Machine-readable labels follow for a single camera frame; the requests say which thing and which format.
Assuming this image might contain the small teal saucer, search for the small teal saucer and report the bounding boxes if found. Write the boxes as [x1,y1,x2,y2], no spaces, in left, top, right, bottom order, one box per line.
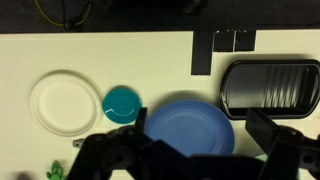
[102,88,142,124]

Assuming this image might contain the white paper plate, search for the white paper plate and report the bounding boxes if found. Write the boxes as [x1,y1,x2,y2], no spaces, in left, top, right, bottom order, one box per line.
[29,72,101,137]

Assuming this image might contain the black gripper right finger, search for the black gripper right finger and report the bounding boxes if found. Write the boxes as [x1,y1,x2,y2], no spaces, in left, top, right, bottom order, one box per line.
[245,108,280,154]

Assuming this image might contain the black tape strips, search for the black tape strips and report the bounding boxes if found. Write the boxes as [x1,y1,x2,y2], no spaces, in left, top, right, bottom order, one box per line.
[191,30,256,75]

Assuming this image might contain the green toy leaf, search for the green toy leaf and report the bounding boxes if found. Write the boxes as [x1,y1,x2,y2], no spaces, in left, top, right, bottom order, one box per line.
[46,161,64,180]

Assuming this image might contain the large blue plate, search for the large blue plate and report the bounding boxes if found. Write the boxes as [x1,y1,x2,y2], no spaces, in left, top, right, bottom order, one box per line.
[144,100,235,156]

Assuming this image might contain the yellow cable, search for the yellow cable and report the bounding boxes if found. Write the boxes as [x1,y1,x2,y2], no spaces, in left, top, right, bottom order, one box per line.
[33,0,94,29]

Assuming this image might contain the black plastic tray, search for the black plastic tray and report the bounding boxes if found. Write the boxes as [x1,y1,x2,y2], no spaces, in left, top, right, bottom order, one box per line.
[220,59,320,120]

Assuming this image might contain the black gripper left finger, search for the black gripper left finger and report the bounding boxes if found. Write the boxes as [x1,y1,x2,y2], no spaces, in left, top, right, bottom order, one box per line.
[135,107,147,132]

